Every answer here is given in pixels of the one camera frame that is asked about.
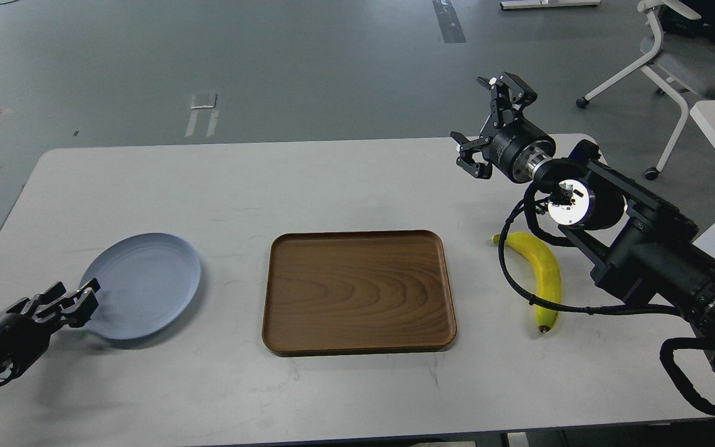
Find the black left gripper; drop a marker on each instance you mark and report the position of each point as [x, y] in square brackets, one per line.
[24, 339]

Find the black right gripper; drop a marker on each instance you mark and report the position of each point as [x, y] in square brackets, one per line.
[515, 144]

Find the light blue round plate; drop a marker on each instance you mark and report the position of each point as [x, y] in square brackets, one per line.
[146, 282]

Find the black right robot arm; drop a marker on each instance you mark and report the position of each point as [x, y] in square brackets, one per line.
[639, 244]

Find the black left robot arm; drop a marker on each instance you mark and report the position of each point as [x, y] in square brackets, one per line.
[27, 325]

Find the yellow banana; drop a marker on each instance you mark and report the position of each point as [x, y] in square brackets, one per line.
[546, 272]

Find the white desk base bar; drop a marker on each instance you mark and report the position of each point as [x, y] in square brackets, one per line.
[535, 4]

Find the white grey office chair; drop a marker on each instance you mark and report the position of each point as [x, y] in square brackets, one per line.
[674, 64]

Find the brown wooden tray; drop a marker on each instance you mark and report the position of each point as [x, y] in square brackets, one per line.
[358, 293]

